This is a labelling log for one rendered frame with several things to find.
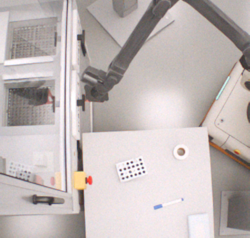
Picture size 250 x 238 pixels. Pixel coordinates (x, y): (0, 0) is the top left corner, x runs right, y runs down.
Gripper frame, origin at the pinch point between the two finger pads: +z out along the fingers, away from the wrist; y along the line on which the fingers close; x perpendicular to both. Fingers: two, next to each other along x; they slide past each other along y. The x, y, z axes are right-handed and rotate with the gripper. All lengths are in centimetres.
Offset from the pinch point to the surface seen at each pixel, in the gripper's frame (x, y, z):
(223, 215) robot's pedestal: 61, -105, 42
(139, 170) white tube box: 32.2, -20.5, -1.5
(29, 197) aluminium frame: 45, 40, -57
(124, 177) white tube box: 34.4, -14.5, 1.7
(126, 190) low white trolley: 40.3, -16.6, 4.9
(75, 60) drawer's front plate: -17.1, 6.4, -2.3
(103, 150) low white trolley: 20.7, -8.8, 8.9
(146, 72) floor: -44, -70, 62
